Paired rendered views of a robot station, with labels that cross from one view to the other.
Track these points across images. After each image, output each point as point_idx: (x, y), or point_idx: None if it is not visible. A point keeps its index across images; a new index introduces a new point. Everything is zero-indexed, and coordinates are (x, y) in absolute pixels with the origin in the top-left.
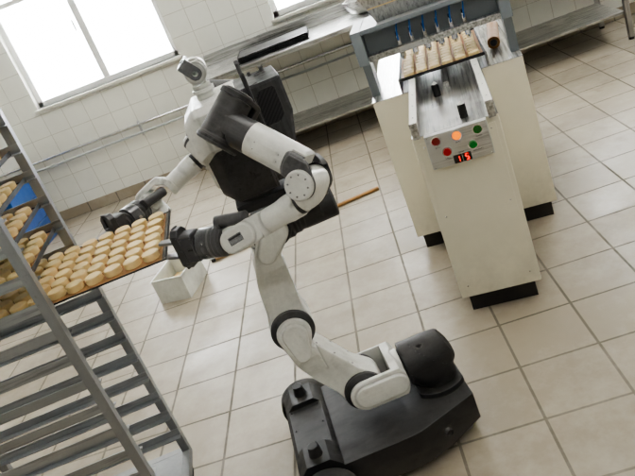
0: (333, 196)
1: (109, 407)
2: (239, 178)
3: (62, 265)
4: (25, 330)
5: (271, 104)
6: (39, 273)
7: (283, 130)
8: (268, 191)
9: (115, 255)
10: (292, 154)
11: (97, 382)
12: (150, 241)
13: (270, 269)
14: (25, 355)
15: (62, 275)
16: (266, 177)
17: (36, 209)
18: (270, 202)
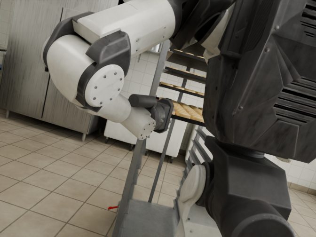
0: (238, 227)
1: (131, 162)
2: (206, 98)
3: (199, 110)
4: (204, 141)
5: (261, 19)
6: None
7: (246, 67)
8: (225, 145)
9: (188, 112)
10: (83, 13)
11: (137, 149)
12: (193, 117)
13: (180, 206)
14: (199, 151)
15: (185, 107)
16: (212, 115)
17: None
18: (213, 154)
